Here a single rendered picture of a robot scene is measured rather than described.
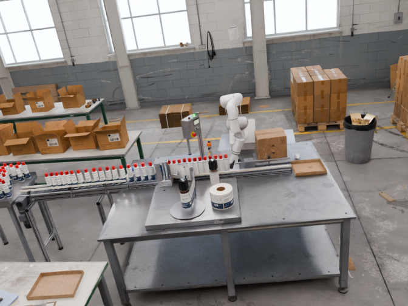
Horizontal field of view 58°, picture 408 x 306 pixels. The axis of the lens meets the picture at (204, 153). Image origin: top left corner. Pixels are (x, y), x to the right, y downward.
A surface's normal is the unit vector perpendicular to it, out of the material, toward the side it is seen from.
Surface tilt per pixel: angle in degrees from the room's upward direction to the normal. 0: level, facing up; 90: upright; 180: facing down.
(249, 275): 0
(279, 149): 90
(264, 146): 90
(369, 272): 0
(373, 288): 0
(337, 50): 90
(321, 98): 88
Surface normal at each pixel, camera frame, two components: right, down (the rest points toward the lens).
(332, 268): -0.13, -0.90
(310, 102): -0.08, 0.43
